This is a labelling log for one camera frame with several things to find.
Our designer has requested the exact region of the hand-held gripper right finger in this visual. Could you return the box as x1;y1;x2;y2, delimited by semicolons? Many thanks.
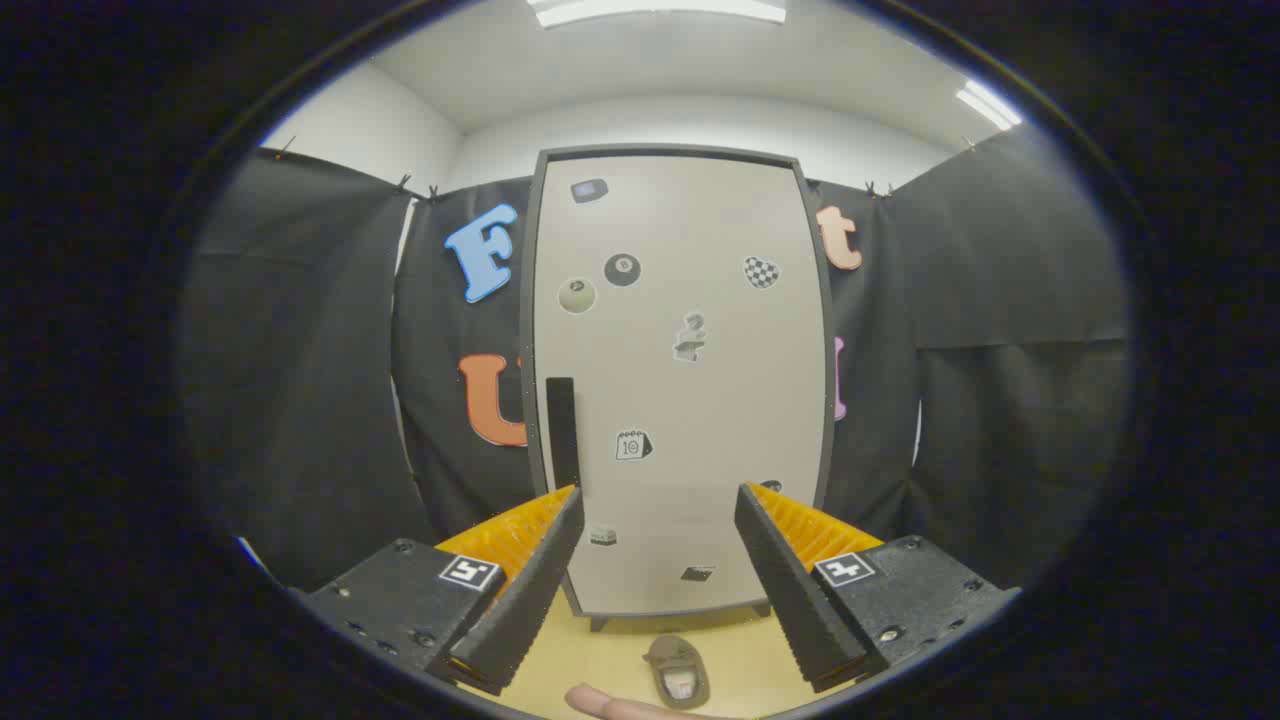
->
734;483;1023;693

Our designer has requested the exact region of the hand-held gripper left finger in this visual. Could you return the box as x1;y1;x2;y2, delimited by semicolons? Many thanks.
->
295;485;586;698

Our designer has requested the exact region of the brown fuzzy shoe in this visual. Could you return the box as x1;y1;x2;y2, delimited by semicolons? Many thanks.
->
642;634;712;711

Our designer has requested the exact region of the grey shoe cabinet door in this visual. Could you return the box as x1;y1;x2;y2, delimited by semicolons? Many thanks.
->
533;155;829;616

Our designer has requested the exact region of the grey shoe cabinet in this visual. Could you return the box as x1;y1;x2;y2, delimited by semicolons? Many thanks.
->
518;145;839;633

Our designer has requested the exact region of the black backdrop cloth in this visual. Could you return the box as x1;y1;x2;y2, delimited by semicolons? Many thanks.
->
180;125;1131;591

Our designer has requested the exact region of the small ceiling light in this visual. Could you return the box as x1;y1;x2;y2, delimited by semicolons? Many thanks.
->
955;80;1023;131

